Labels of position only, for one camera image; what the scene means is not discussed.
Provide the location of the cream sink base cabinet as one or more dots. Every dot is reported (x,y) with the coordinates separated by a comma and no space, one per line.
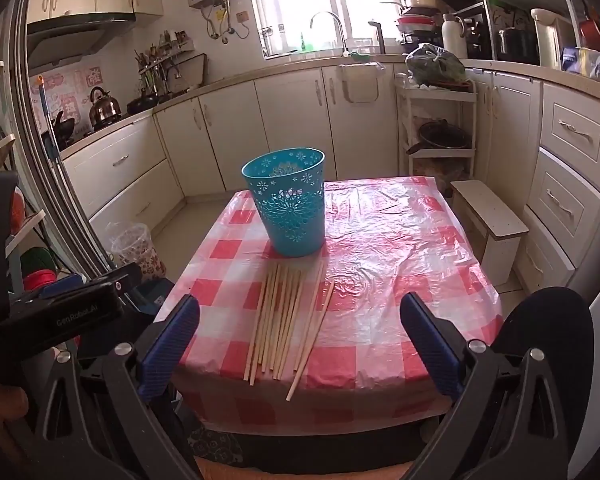
(290,125)

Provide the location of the metal sliding door frame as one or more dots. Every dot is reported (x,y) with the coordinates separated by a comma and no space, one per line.
(67,220)

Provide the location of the cream stove base cabinet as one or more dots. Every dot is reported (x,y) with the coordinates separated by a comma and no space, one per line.
(120,175)

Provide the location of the green bottle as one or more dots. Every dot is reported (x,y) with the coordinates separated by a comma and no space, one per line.
(307,44)

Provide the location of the green plastic bag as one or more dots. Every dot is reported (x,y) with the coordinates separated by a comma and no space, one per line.
(435,65)

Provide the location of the green sponge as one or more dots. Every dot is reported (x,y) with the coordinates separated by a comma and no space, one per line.
(360,55)

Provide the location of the teal perforated plastic basket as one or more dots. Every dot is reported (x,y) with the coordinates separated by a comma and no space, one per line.
(285,220)

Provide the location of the white water boiler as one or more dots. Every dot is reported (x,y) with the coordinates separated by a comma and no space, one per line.
(550,40)

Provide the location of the red white checked tablecloth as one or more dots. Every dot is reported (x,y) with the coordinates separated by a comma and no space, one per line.
(380,285)

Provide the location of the red pan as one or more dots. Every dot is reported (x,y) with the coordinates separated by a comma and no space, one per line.
(592,35)

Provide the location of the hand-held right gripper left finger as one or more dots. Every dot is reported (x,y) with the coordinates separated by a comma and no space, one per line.
(172,337)

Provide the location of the wall utensil rack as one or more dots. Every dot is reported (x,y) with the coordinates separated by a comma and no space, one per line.
(155,72)

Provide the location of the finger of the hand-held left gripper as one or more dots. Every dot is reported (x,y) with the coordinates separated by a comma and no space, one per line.
(125,275)

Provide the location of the black wok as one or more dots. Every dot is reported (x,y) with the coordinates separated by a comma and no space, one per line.
(62,130)

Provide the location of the white wooden stool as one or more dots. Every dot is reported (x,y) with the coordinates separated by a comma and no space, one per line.
(485,210)

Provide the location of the clear bin with floral bag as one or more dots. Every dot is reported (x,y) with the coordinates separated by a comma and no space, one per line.
(135,250)

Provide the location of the kitchen window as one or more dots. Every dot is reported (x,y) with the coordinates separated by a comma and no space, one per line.
(300,0)

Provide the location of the pink printed wall sticker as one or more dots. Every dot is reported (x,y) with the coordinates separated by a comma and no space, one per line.
(65,85)

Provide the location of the black angular faucet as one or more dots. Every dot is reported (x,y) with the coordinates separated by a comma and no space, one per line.
(380,40)

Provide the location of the range hood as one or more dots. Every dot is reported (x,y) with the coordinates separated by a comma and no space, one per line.
(65,42)

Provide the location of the black frying pan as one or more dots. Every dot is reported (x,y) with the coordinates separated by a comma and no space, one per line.
(442,136)

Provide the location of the white rolling storage cart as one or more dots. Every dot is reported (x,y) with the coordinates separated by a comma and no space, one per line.
(406,125)

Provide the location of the white hanging bin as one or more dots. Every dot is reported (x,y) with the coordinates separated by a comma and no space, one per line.
(360,85)

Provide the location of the steel kettle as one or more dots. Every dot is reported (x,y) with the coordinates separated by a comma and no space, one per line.
(105,112)

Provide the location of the group of wooden chopsticks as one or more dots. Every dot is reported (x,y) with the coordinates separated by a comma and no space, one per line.
(282,325)

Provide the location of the black lidded pot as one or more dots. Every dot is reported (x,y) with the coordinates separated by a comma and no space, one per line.
(142,104)

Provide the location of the white thermos bottle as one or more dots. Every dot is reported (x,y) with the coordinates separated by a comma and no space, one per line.
(453,37)

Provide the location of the stack of dishes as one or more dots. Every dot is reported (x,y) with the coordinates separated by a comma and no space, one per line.
(415,22)

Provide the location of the green round container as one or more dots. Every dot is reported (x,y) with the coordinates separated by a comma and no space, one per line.
(35,260)

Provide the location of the wall socket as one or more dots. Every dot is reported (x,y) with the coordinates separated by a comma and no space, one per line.
(243,16)

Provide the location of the steel stock pot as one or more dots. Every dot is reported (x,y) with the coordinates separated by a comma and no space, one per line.
(515,45)

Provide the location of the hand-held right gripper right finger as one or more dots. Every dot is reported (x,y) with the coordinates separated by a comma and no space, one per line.
(430,345)

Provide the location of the red round container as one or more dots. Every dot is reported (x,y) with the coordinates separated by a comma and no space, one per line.
(37,280)

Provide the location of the chrome gooseneck faucet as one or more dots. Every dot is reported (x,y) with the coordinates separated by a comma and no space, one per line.
(343,35)

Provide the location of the blue box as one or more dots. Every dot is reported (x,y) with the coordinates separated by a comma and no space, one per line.
(572,60)

